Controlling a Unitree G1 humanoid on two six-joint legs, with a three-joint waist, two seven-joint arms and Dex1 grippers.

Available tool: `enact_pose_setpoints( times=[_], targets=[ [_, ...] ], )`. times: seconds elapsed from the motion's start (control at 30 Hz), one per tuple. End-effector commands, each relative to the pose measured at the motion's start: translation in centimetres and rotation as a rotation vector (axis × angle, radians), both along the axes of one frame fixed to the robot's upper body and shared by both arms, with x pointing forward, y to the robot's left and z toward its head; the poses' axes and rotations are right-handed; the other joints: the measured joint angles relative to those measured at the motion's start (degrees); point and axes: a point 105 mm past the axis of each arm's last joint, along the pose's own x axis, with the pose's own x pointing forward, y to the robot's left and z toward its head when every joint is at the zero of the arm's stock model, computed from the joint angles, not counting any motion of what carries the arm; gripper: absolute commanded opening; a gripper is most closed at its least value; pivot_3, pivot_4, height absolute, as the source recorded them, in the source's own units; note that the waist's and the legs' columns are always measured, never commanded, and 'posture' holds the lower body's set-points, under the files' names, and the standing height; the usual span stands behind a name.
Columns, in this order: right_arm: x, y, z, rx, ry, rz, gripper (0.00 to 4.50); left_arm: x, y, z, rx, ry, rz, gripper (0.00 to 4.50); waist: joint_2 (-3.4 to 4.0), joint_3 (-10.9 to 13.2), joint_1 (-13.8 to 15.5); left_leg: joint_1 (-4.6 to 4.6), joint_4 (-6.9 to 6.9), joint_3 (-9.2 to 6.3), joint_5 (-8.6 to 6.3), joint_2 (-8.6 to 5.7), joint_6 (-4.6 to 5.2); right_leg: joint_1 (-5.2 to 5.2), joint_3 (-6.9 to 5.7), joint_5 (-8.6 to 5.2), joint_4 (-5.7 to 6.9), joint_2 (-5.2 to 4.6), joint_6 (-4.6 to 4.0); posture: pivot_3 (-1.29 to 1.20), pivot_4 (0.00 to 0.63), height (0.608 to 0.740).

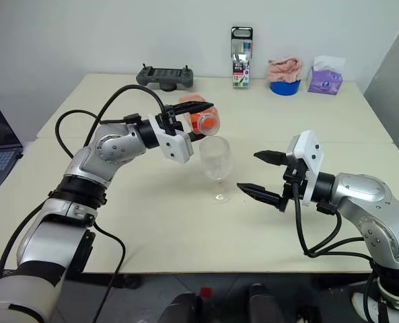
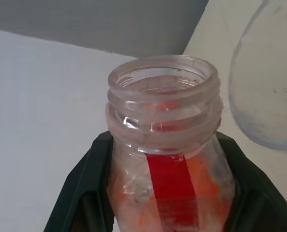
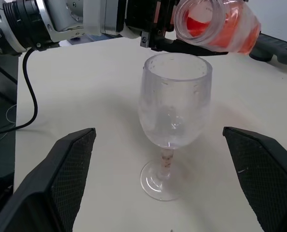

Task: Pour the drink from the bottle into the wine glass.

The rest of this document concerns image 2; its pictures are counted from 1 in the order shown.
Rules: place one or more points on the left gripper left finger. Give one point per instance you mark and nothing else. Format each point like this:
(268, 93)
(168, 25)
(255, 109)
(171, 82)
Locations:
(80, 183)

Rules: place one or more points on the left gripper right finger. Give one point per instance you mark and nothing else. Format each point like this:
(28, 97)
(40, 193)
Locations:
(259, 200)

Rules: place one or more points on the bottle with orange liquid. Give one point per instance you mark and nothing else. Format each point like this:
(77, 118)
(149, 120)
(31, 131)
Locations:
(162, 116)

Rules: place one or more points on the grey partition panel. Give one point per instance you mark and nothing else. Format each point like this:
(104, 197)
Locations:
(85, 19)

